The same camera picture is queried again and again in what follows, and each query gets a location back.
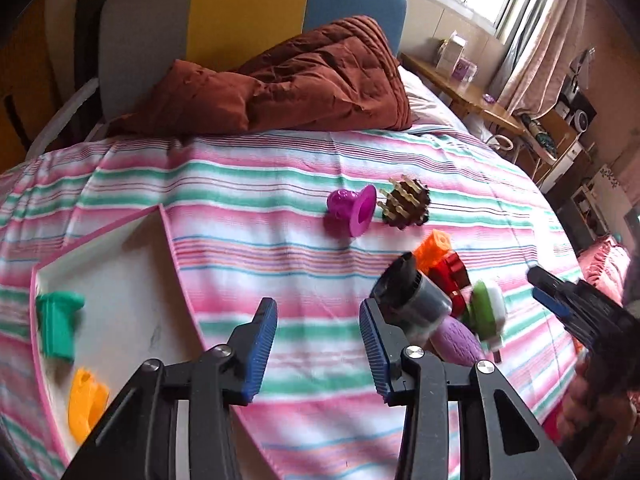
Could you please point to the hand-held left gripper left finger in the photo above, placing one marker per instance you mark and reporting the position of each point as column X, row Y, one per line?
column 262, row 350

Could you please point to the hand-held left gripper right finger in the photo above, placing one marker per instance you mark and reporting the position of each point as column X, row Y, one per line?
column 372, row 355

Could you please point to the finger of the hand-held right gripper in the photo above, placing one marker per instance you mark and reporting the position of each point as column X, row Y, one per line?
column 550, row 280
column 552, row 304

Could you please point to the green and white gadget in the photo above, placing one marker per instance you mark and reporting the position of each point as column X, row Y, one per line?
column 485, row 310

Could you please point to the black and grey cylinder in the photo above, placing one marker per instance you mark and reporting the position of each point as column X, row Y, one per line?
column 417, row 300

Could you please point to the orange plastic block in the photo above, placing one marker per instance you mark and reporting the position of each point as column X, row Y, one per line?
column 434, row 250

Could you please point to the purple suction cup toy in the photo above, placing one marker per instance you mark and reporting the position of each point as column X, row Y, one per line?
column 352, row 207

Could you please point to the white tray with pink rim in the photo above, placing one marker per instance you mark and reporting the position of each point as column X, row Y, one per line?
column 125, row 285

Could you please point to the brown spiky toy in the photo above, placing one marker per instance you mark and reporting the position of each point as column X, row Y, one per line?
column 405, row 202

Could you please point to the person's right hand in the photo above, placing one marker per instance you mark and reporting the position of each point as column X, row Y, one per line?
column 582, row 395

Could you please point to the pink cushion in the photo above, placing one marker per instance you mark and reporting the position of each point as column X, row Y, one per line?
column 602, row 265

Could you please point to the purple oval case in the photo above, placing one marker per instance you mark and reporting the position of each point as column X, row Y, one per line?
column 457, row 340

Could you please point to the striped bedsheet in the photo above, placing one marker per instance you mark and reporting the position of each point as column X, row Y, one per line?
column 275, row 260

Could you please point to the red glossy toy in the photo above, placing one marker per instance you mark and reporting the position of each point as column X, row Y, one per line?
column 452, row 272

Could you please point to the wooden shelf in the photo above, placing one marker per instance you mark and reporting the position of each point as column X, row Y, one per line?
column 550, row 145

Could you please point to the black stereo speaker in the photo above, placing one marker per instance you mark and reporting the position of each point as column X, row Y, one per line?
column 577, row 107

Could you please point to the yellow plastic toy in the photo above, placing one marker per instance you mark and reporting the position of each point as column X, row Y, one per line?
column 85, row 405

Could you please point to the wooden desk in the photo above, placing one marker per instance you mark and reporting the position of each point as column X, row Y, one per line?
column 465, row 92

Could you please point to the green plastic toy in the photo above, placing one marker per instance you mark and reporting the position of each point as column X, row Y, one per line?
column 57, row 325

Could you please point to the white pillow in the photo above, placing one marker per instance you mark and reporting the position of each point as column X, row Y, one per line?
column 435, row 105

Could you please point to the purple box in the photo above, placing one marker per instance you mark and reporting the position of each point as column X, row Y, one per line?
column 466, row 70

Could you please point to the beige curtain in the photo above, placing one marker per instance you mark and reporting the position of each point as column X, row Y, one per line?
column 540, row 35

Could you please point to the white box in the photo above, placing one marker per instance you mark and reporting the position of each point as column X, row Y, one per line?
column 450, row 52

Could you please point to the brown quilt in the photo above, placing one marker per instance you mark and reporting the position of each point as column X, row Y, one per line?
column 300, row 80

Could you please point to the grey yellow blue headboard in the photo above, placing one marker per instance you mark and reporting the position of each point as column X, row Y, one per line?
column 240, row 10

